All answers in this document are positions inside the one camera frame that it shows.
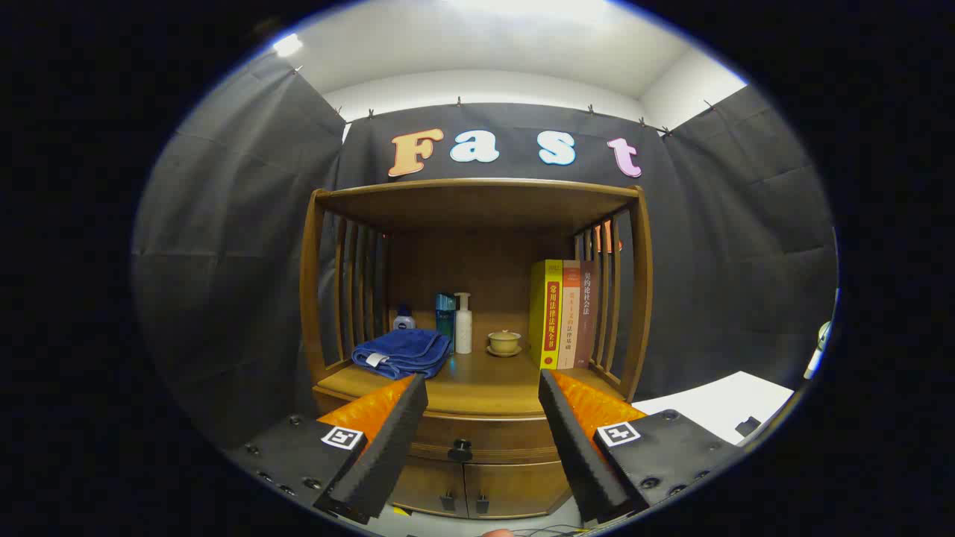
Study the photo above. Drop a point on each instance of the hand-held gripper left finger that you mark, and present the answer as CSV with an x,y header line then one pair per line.
x,y
388,447

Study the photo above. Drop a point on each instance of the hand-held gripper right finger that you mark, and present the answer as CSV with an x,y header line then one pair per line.
x,y
578,447

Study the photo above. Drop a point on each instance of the wooden drawer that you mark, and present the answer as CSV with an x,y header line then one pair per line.
x,y
492,436

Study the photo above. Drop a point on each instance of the wooden cabinet door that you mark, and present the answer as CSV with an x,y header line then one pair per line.
x,y
425,485
522,488

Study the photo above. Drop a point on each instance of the wooden countertop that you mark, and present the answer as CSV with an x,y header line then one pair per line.
x,y
485,380

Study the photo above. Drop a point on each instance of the wooden cabinet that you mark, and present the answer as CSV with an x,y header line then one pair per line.
x,y
477,205

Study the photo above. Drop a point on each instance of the blue folded towel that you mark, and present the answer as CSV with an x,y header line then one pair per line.
x,y
403,350

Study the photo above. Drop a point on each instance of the orange and cream book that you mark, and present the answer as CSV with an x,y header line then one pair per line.
x,y
569,321

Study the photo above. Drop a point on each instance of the small white blue-capped bottle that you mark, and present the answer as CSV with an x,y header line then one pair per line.
x,y
404,321

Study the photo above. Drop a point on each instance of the tan lidded teacup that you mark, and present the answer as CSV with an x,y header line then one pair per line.
x,y
504,343

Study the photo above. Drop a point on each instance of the brown book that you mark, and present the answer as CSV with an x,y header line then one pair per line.
x,y
586,313

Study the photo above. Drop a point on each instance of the thick yellow book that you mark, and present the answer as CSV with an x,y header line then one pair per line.
x,y
548,313

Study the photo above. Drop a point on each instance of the white pump bottle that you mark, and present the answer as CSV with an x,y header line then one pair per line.
x,y
463,328

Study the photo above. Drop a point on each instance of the white furniture unit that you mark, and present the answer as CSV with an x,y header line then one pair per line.
x,y
716,403

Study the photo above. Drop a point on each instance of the teal carton box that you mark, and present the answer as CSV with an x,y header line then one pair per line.
x,y
445,313

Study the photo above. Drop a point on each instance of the white device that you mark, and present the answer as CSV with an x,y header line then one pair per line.
x,y
817,358

